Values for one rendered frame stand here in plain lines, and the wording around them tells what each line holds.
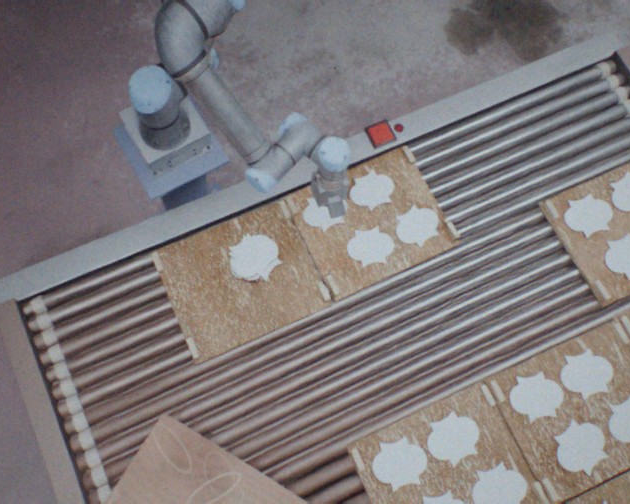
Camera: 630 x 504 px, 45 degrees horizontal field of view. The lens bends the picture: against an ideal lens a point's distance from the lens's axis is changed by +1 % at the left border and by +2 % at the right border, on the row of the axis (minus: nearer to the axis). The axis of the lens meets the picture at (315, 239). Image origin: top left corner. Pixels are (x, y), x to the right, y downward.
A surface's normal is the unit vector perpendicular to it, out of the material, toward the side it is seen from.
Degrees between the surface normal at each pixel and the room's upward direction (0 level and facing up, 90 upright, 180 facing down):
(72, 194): 0
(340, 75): 1
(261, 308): 0
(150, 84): 9
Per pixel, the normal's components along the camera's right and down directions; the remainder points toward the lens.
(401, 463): 0.04, -0.34
